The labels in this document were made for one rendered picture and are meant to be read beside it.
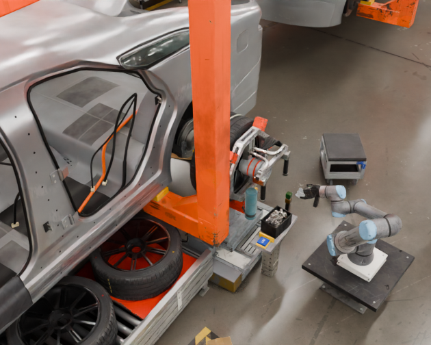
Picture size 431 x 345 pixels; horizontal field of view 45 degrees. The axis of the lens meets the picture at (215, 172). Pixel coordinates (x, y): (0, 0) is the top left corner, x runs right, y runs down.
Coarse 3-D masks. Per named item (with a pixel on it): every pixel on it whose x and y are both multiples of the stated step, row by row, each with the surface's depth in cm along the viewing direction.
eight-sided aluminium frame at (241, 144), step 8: (256, 128) 373; (248, 136) 366; (264, 136) 386; (240, 144) 360; (240, 152) 359; (232, 168) 359; (232, 176) 361; (232, 184) 367; (248, 184) 404; (256, 184) 405; (232, 192) 372; (240, 192) 396; (240, 200) 390
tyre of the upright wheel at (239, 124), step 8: (232, 112) 387; (232, 120) 370; (240, 120) 371; (248, 120) 375; (232, 128) 364; (240, 128) 366; (248, 128) 377; (232, 136) 360; (232, 144) 364; (192, 160) 368; (192, 168) 370; (192, 176) 374; (248, 176) 409; (192, 184) 381; (232, 200) 399
